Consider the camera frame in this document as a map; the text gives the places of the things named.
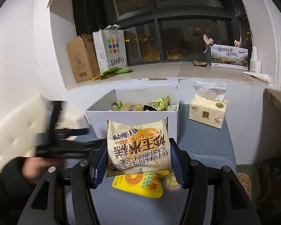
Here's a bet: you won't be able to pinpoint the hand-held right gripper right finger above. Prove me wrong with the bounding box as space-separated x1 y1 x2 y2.
170 138 263 225

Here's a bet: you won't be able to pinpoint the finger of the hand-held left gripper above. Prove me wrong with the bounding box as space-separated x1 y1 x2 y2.
60 127 90 137
61 139 105 158

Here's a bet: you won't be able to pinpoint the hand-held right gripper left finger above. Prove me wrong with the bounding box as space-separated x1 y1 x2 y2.
21 139 108 225

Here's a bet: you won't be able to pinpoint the pale round snack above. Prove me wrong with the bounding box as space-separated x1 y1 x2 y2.
163 171 181 191

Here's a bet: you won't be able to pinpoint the white cardboard box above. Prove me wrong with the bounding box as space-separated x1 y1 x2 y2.
85 84 180 143

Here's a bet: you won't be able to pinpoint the yellow snack packet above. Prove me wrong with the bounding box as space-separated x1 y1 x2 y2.
111 170 170 197

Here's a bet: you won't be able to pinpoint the beige snack packet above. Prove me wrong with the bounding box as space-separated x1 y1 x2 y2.
106 117 172 177

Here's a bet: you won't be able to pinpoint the green seaweed snack packet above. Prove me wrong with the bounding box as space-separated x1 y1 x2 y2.
111 101 124 111

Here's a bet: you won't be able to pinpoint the cartoon print snack packet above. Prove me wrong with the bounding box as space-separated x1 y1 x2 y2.
119 103 144 112

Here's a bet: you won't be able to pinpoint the yellow-green snack packet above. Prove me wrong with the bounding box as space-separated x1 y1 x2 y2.
149 96 171 110

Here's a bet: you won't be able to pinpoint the person's left forearm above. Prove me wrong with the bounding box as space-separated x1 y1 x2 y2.
0 156 47 225

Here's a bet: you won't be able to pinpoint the person's left hand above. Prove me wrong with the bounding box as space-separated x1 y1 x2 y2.
22 157 64 181

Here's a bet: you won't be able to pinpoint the cream sofa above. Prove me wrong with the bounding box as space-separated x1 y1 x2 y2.
0 93 92 176

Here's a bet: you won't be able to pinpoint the cream tissue pack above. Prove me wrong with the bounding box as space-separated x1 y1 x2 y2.
188 81 229 129

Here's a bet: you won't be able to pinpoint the brown cardboard box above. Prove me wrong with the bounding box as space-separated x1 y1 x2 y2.
67 34 101 83

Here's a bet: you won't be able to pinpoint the green floor mat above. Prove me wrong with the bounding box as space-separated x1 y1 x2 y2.
235 164 260 200

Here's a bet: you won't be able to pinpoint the pile of green packets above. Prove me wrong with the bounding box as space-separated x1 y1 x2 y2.
91 67 134 80

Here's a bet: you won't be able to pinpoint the white shopping bag coloured squares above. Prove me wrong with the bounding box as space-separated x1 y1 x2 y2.
92 25 128 74

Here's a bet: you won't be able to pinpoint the white tube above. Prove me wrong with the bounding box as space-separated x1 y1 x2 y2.
242 71 271 84

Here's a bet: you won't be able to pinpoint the wooden side table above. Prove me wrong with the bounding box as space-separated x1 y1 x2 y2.
263 88 281 132

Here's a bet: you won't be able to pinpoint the landscape print box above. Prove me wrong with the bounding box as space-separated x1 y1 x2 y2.
210 44 249 71

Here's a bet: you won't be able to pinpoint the white plastic bottle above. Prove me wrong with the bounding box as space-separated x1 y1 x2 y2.
249 46 261 74

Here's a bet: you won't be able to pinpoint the dark framed window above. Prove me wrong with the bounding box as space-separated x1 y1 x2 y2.
71 0 252 67

